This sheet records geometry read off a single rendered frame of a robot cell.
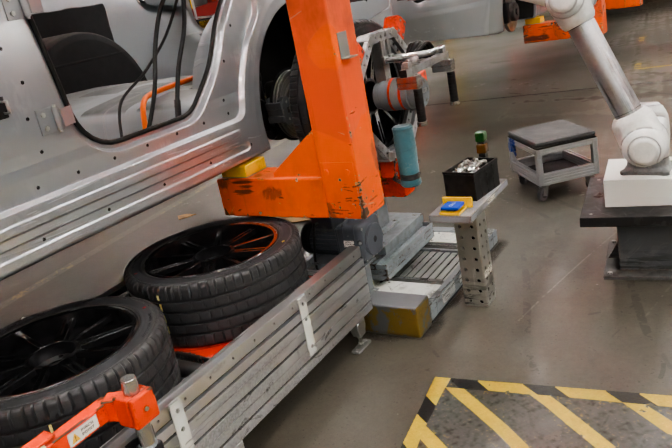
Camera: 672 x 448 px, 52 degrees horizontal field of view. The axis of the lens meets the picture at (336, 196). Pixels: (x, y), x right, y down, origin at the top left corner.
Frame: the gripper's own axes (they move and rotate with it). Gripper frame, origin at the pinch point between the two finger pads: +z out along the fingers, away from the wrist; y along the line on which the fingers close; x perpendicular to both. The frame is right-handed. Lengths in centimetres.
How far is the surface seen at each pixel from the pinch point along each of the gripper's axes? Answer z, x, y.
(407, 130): -16, -56, -23
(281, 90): 39, -35, 3
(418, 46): -23.5, -23.5, -1.2
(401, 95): -14.5, -42.0, -15.3
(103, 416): 60, -96, -163
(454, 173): -32, -72, -38
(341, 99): 4, -36, -67
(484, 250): -41, -105, -38
